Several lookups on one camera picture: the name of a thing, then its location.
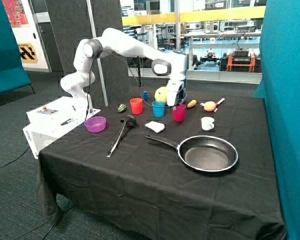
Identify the teal partition panel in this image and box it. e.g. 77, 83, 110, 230
255, 0, 300, 240

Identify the white folded cloth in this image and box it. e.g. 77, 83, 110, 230
145, 121, 166, 134

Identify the yellow melon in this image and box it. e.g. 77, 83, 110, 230
154, 86, 168, 104

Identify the green toy pepper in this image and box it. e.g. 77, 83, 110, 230
117, 103, 127, 113

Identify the orange-red plastic cup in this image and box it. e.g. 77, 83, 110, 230
130, 98, 143, 115

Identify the white robot control box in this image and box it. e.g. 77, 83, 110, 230
22, 96, 101, 159

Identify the blue plastic cup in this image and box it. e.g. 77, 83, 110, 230
152, 100, 165, 118

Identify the white mug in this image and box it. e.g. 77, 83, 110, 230
201, 116, 215, 131

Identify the black frying pan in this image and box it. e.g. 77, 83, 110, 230
145, 135, 239, 173

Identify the black ladle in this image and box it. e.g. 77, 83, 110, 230
105, 115, 137, 158

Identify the red white marker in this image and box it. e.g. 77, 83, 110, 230
213, 98, 225, 112

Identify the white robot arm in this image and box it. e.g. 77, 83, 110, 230
60, 28, 188, 111

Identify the purple plastic bowl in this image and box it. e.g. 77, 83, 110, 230
84, 116, 107, 133

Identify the pink plastic cup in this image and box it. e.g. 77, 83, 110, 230
172, 104, 187, 122

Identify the orange toy fruit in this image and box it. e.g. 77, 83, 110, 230
200, 101, 217, 112

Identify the black tablecloth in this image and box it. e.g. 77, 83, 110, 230
35, 89, 287, 240

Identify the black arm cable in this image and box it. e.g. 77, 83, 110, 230
84, 49, 176, 122

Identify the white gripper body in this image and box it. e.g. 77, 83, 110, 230
166, 80, 187, 106

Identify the small blue bottle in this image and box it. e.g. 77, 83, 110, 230
142, 91, 148, 101

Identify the teal sofa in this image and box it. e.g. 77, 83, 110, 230
0, 1, 32, 94

